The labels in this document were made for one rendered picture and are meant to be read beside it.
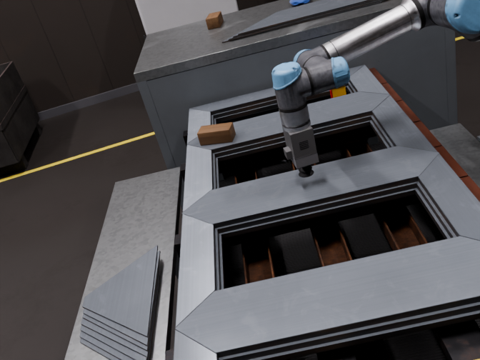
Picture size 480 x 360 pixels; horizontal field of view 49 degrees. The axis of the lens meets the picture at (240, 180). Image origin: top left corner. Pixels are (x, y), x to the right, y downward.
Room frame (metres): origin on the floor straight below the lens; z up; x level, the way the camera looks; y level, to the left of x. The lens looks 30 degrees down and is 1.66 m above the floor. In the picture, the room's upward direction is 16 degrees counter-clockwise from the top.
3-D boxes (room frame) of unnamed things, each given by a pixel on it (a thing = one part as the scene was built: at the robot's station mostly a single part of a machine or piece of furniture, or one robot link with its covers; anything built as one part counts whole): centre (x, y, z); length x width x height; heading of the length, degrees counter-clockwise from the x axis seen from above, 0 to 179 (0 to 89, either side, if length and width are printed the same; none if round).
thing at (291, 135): (1.26, -0.17, 1.00); 0.10 x 0.09 x 0.16; 94
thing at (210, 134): (1.69, 0.04, 0.89); 0.12 x 0.06 x 0.05; 70
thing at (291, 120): (1.26, -0.18, 1.08); 0.08 x 0.08 x 0.05
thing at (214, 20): (2.50, -0.09, 1.08); 0.10 x 0.06 x 0.05; 164
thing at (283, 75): (1.26, -0.19, 1.16); 0.09 x 0.08 x 0.11; 95
